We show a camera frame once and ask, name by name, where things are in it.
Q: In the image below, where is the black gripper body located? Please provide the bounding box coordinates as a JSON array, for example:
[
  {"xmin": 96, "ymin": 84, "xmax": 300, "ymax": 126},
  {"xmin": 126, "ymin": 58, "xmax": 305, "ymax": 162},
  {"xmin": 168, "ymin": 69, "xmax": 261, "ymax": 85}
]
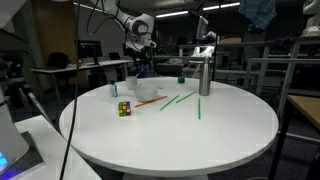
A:
[{"xmin": 134, "ymin": 47, "xmax": 154, "ymax": 66}]

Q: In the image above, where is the blue straw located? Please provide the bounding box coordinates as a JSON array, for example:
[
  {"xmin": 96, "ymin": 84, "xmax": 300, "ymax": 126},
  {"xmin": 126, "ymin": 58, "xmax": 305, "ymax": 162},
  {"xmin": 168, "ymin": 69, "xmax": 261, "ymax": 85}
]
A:
[{"xmin": 135, "ymin": 65, "xmax": 149, "ymax": 80}]

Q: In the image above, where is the white mug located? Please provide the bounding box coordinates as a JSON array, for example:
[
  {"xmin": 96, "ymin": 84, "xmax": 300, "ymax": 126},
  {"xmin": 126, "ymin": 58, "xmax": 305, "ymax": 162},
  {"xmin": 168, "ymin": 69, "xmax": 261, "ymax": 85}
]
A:
[{"xmin": 125, "ymin": 75, "xmax": 139, "ymax": 91}]

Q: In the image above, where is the white bowl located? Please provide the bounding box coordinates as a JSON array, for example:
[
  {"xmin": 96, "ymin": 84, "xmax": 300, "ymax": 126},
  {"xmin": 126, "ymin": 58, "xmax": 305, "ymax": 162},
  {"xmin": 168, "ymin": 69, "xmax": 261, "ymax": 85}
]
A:
[{"xmin": 133, "ymin": 83, "xmax": 159, "ymax": 103}]

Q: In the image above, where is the orange straw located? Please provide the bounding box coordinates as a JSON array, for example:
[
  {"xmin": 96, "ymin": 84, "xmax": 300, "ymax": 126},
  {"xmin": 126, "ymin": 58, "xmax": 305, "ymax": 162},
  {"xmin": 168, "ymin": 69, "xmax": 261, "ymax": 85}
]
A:
[{"xmin": 134, "ymin": 95, "xmax": 169, "ymax": 109}]

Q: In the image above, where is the green straw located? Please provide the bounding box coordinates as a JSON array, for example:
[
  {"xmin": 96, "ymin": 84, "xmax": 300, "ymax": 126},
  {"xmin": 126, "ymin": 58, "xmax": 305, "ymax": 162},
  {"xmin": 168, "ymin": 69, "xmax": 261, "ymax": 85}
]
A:
[
  {"xmin": 197, "ymin": 97, "xmax": 202, "ymax": 121},
  {"xmin": 159, "ymin": 94, "xmax": 181, "ymax": 112},
  {"xmin": 175, "ymin": 91, "xmax": 197, "ymax": 104}
]

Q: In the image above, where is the small blue liquid bottle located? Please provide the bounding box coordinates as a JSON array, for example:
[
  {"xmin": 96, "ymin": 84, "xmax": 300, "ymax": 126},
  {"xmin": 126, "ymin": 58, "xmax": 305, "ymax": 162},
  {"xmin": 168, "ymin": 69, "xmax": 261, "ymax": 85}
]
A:
[{"xmin": 110, "ymin": 80, "xmax": 119, "ymax": 98}]

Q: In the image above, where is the multicolour puzzle cube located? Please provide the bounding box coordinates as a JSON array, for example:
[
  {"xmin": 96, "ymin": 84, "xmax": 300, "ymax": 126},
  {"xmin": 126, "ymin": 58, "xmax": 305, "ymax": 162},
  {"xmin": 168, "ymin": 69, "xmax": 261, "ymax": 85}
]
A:
[{"xmin": 117, "ymin": 101, "xmax": 132, "ymax": 118}]

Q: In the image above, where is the long white office desk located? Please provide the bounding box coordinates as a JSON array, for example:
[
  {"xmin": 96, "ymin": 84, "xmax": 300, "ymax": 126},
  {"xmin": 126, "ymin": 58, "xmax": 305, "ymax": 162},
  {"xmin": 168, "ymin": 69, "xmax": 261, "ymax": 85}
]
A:
[{"xmin": 30, "ymin": 58, "xmax": 145, "ymax": 103}]

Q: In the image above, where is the ceiling light strip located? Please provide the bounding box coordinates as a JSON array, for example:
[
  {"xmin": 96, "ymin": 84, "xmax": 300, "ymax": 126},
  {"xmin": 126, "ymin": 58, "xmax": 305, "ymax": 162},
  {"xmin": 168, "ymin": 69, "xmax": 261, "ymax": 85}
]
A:
[
  {"xmin": 202, "ymin": 1, "xmax": 241, "ymax": 11},
  {"xmin": 154, "ymin": 10, "xmax": 190, "ymax": 19}
]

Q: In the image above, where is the black computer monitor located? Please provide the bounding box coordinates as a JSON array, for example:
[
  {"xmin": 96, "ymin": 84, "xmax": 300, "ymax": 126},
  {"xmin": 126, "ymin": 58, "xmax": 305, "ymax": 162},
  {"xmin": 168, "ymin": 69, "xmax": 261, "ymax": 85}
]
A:
[{"xmin": 77, "ymin": 39, "xmax": 103, "ymax": 66}]

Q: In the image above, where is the stainless steel water bottle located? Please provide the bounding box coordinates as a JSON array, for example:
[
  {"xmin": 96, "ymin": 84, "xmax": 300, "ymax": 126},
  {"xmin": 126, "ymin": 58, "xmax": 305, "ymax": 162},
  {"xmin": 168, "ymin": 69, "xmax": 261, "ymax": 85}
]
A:
[{"xmin": 198, "ymin": 56, "xmax": 212, "ymax": 97}]

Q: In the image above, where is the lit white background machine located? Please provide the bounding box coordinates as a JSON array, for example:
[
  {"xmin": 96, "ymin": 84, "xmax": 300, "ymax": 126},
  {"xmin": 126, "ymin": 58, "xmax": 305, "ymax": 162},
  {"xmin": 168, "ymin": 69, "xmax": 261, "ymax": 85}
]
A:
[{"xmin": 194, "ymin": 15, "xmax": 218, "ymax": 57}]

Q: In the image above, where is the round white table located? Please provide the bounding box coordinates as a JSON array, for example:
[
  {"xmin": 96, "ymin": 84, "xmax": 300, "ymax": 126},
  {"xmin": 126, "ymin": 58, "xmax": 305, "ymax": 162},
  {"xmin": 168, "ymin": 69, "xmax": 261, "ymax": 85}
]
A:
[{"xmin": 58, "ymin": 76, "xmax": 280, "ymax": 180}]

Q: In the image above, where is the black office chair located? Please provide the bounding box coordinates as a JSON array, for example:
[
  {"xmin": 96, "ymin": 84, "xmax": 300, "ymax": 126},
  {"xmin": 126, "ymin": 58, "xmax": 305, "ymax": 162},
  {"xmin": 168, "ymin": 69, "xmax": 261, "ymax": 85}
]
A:
[{"xmin": 46, "ymin": 51, "xmax": 71, "ymax": 70}]

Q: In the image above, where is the hanging blue cloth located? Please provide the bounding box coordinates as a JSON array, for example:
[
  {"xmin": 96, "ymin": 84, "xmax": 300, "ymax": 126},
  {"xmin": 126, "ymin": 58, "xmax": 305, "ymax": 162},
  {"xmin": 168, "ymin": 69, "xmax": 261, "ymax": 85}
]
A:
[{"xmin": 238, "ymin": 0, "xmax": 278, "ymax": 32}]

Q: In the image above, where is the white robot stand table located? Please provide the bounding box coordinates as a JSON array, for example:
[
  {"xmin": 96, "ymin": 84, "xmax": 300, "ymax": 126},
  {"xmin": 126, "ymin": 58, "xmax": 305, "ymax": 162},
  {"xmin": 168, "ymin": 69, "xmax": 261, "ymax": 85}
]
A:
[{"xmin": 0, "ymin": 114, "xmax": 103, "ymax": 180}]

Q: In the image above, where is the wooden top desk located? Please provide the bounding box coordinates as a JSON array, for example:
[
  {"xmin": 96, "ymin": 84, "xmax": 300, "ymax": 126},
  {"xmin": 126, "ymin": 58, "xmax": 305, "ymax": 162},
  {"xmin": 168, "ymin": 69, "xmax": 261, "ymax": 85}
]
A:
[{"xmin": 267, "ymin": 94, "xmax": 320, "ymax": 180}]

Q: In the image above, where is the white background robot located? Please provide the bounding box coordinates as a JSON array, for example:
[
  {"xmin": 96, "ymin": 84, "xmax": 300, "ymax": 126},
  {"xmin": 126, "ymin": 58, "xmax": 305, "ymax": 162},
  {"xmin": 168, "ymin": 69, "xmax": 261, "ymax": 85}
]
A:
[{"xmin": 301, "ymin": 0, "xmax": 320, "ymax": 37}]

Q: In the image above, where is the metal frame table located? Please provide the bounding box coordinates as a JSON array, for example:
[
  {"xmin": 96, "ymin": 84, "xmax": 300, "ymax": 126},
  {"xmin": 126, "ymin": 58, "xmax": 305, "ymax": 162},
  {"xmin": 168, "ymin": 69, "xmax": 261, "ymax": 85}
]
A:
[
  {"xmin": 177, "ymin": 41, "xmax": 272, "ymax": 97},
  {"xmin": 277, "ymin": 34, "xmax": 320, "ymax": 118}
]

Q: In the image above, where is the black camera tripod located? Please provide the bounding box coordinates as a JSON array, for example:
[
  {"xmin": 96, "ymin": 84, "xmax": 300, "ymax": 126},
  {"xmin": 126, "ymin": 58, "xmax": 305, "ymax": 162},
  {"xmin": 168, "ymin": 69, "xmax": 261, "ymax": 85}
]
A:
[{"xmin": 0, "ymin": 49, "xmax": 54, "ymax": 125}]

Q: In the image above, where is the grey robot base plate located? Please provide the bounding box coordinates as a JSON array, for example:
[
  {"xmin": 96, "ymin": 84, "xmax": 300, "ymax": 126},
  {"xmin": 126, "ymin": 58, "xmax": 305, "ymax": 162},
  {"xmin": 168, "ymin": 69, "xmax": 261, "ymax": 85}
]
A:
[{"xmin": 0, "ymin": 130, "xmax": 46, "ymax": 180}]

